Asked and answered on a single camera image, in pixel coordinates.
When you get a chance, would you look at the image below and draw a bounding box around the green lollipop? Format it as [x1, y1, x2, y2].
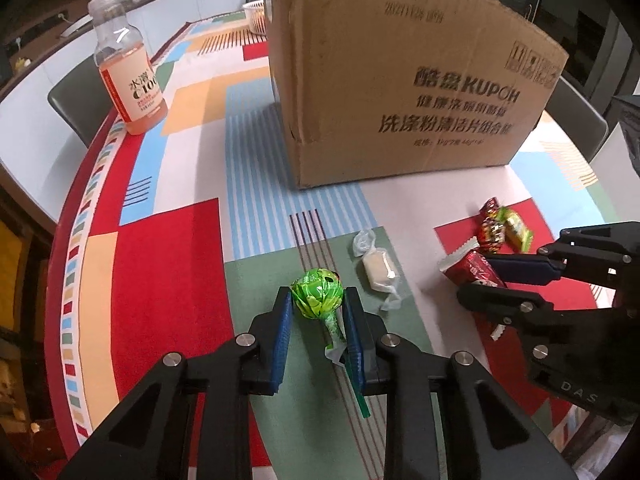
[290, 268, 372, 420]

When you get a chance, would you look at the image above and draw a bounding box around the white fruit basket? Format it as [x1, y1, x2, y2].
[242, 0, 267, 36]

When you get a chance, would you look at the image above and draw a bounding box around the light green snack packet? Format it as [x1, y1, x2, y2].
[498, 207, 534, 254]

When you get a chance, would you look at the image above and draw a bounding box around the colourful patchwork tablecloth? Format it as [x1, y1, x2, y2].
[44, 12, 615, 456]

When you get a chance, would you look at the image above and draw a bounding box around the pink drink plastic bottle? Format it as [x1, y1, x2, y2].
[88, 0, 168, 136]

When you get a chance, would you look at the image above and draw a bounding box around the dark grey chair right far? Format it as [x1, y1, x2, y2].
[546, 77, 608, 162]

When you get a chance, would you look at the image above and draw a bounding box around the clear wrapped white candy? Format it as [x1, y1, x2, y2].
[352, 230, 402, 311]

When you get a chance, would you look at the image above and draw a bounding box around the black glass cabinet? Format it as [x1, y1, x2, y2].
[499, 0, 639, 125]

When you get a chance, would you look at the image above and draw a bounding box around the red snack packet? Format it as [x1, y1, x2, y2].
[438, 236, 506, 288]

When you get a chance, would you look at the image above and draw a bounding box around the red patterned candy packet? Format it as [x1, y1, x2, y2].
[476, 197, 506, 254]

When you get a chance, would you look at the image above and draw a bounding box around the dark grey chair left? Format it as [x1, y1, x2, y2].
[47, 56, 113, 148]

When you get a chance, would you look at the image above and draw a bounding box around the brown cardboard box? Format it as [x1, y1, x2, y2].
[265, 0, 567, 188]

